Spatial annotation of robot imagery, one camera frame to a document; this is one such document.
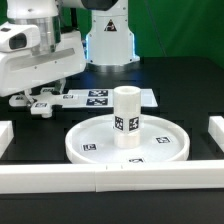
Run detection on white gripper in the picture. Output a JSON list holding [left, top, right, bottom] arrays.
[[0, 31, 86, 106]]

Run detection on white cross-shaped table base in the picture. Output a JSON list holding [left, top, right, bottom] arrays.
[[9, 87, 75, 118]]

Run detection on white round table top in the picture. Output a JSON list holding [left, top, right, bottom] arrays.
[[65, 114, 190, 164]]

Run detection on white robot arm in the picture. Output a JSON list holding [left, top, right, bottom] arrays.
[[0, 0, 139, 97]]

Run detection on white marker sheet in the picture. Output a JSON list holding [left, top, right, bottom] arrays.
[[67, 89, 158, 108]]

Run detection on white left fence block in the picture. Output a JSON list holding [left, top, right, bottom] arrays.
[[0, 121, 14, 158]]

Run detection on white fence block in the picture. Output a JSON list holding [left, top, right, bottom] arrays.
[[208, 116, 224, 152], [0, 121, 14, 158]]

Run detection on white right fence block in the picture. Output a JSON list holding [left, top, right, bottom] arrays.
[[208, 116, 224, 152]]

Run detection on white front fence bar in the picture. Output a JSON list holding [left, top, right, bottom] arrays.
[[0, 160, 224, 194]]

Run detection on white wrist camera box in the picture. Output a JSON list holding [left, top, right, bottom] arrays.
[[0, 22, 41, 53]]

